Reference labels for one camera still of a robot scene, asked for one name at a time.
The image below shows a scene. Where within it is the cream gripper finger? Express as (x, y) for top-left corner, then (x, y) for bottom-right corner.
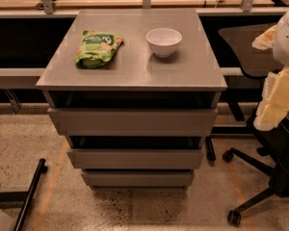
(253, 66), (289, 131)
(251, 25), (276, 50)

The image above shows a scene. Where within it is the grey drawer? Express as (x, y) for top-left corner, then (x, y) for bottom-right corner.
(67, 149), (203, 169)
(48, 108), (217, 137)
(82, 170), (194, 188)

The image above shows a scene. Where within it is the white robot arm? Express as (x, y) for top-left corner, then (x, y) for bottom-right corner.
(252, 10), (289, 131)

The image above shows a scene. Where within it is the grey drawer cabinet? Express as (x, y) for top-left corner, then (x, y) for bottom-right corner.
(35, 7), (228, 191)

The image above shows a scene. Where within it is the grey bottom drawer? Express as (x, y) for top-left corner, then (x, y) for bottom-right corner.
(82, 170), (194, 188)

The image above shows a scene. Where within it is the grey top drawer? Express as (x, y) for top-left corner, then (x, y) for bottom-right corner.
(48, 108), (217, 137)

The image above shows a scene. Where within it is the black office chair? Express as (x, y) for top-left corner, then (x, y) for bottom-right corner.
(218, 22), (289, 227)

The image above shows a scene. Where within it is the white bowl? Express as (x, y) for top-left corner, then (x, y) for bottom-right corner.
(145, 28), (182, 58)

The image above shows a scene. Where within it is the green snack bag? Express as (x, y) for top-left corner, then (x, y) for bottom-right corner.
(74, 31), (123, 69)

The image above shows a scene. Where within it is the grey metal frame rail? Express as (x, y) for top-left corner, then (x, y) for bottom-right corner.
(0, 0), (289, 19)

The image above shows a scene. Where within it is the black cart leg frame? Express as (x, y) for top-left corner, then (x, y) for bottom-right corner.
(0, 159), (48, 231)

